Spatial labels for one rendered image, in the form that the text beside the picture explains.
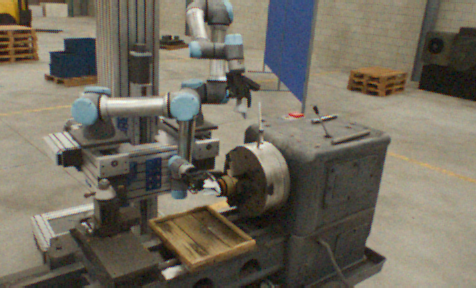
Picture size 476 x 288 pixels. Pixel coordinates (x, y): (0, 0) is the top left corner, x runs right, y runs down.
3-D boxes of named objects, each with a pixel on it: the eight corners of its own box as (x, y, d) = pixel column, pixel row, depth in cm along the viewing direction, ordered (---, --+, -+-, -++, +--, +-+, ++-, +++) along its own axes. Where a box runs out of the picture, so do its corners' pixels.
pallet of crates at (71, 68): (98, 73, 902) (97, 35, 875) (122, 80, 857) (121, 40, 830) (44, 79, 811) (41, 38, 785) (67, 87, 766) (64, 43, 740)
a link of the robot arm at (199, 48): (182, -7, 216) (191, 43, 181) (203, -5, 219) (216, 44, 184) (181, 14, 224) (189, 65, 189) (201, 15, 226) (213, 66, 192)
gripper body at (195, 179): (194, 195, 174) (180, 184, 183) (211, 191, 179) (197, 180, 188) (194, 178, 172) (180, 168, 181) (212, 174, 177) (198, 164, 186)
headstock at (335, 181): (314, 172, 252) (323, 109, 239) (382, 206, 217) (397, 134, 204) (234, 194, 218) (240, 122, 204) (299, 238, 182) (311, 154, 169)
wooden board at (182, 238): (206, 211, 199) (207, 203, 198) (254, 249, 172) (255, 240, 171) (148, 227, 182) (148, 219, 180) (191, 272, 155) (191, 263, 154)
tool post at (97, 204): (113, 212, 161) (112, 189, 158) (120, 221, 156) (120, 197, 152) (93, 217, 157) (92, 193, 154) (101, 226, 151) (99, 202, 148)
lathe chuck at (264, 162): (234, 189, 205) (244, 131, 192) (276, 225, 183) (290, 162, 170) (219, 193, 200) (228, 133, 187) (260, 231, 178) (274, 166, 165)
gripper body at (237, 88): (226, 100, 185) (222, 72, 183) (241, 98, 190) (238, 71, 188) (236, 98, 178) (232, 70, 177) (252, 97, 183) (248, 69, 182)
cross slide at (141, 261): (112, 218, 176) (111, 208, 174) (159, 273, 144) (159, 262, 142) (70, 229, 166) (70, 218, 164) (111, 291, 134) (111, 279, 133)
